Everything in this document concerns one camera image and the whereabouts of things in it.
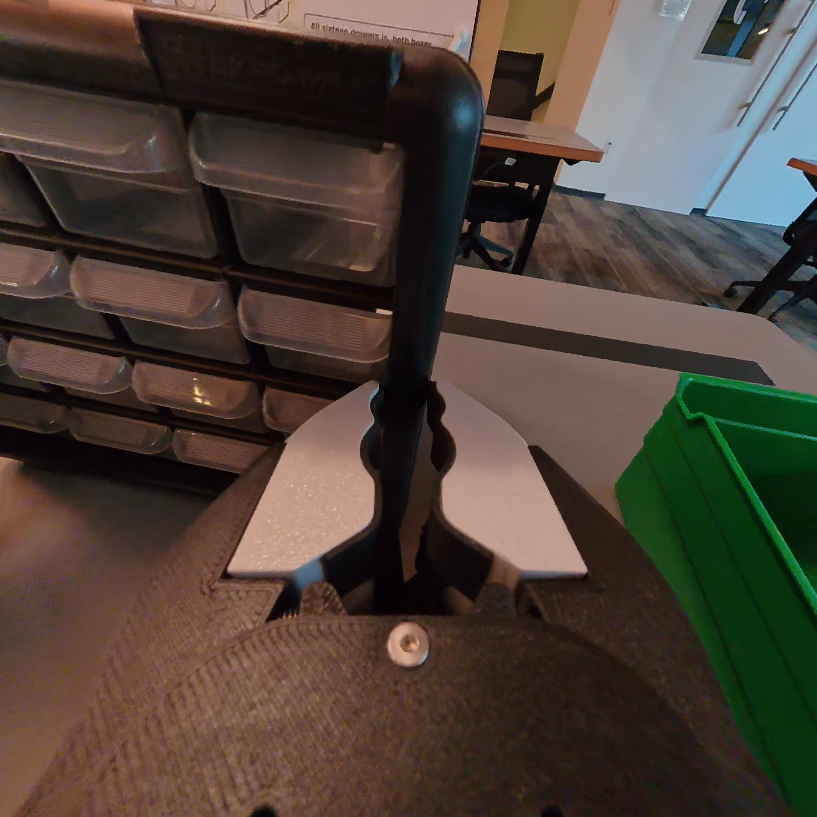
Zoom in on black drawer cabinet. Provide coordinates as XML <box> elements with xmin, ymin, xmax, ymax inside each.
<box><xmin>0</xmin><ymin>9</ymin><xmax>486</xmax><ymax>614</ymax></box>

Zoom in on metal door handle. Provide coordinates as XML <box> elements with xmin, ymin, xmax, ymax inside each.
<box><xmin>772</xmin><ymin>26</ymin><xmax>817</xmax><ymax>131</ymax></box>
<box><xmin>736</xmin><ymin>6</ymin><xmax>802</xmax><ymax>127</ymax></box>

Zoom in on white instruction poster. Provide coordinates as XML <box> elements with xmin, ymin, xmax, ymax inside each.
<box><xmin>143</xmin><ymin>0</ymin><xmax>483</xmax><ymax>57</ymax></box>

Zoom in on dark tape strip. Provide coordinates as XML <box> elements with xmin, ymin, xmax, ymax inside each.
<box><xmin>440</xmin><ymin>313</ymin><xmax>776</xmax><ymax>387</ymax></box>

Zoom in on green plastic bin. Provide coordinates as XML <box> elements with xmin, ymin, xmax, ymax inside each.
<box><xmin>614</xmin><ymin>372</ymin><xmax>817</xmax><ymax>817</ymax></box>

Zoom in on background wooden desk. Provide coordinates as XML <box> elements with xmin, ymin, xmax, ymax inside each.
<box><xmin>756</xmin><ymin>156</ymin><xmax>817</xmax><ymax>314</ymax></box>
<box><xmin>479</xmin><ymin>115</ymin><xmax>604</xmax><ymax>275</ymax></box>

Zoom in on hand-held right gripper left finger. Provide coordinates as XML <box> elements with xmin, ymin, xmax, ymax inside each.
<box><xmin>226</xmin><ymin>380</ymin><xmax>384</xmax><ymax>582</ymax></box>

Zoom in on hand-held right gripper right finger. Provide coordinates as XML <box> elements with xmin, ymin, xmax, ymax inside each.
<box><xmin>434</xmin><ymin>380</ymin><xmax>588</xmax><ymax>582</ymax></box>

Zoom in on black office chair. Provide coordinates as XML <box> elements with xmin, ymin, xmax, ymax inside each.
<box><xmin>724</xmin><ymin>211</ymin><xmax>817</xmax><ymax>320</ymax></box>
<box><xmin>460</xmin><ymin>51</ymin><xmax>546</xmax><ymax>269</ymax></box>

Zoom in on rows of clear cabinet drawers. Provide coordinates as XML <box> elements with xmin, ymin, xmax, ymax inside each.
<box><xmin>0</xmin><ymin>80</ymin><xmax>404</xmax><ymax>474</ymax></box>

